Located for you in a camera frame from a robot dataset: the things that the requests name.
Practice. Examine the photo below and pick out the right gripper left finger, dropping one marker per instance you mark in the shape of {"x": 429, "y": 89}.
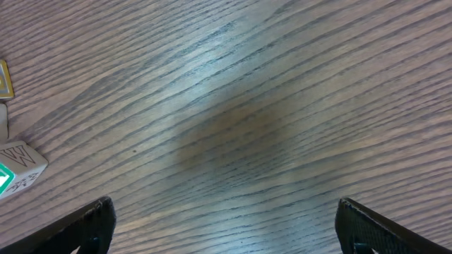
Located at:
{"x": 87, "y": 230}

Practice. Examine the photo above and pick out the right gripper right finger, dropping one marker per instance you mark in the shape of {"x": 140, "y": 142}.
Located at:
{"x": 361, "y": 230}

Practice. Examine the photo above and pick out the green block right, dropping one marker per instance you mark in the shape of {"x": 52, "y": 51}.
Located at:
{"x": 21, "y": 165}

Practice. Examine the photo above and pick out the yellow block upper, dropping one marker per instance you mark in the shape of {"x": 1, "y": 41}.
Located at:
{"x": 6, "y": 84}

